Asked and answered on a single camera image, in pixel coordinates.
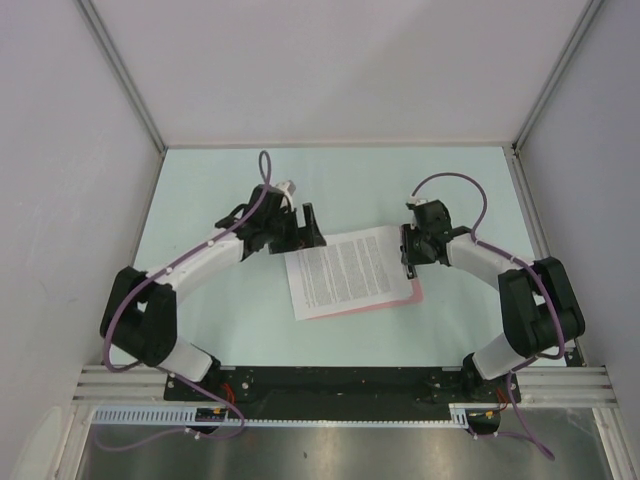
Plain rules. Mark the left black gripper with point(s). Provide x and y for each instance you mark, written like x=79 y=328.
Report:
x=303 y=237

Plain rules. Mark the aluminium frame rail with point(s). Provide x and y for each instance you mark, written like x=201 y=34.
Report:
x=540 y=387

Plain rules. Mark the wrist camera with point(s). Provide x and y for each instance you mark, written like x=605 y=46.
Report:
x=287 y=188
x=413 y=202

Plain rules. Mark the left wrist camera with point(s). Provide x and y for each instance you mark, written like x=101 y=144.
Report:
x=287 y=188

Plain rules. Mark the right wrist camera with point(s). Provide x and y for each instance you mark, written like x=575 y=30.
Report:
x=413 y=202

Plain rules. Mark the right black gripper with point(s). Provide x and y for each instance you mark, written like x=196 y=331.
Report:
x=408 y=256

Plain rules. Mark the white slotted cable duct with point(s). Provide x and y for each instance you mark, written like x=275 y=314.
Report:
x=200 y=416

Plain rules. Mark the white printed paper sheet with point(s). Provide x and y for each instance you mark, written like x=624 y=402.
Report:
x=355 y=269

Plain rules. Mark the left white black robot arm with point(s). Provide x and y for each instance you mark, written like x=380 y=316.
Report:
x=141 y=315

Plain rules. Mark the pink clipboard folder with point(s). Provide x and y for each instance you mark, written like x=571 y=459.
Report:
x=416 y=297

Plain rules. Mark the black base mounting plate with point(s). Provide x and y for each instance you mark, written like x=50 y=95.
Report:
x=358 y=394

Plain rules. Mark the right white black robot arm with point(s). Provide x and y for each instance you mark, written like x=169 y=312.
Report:
x=540 y=313

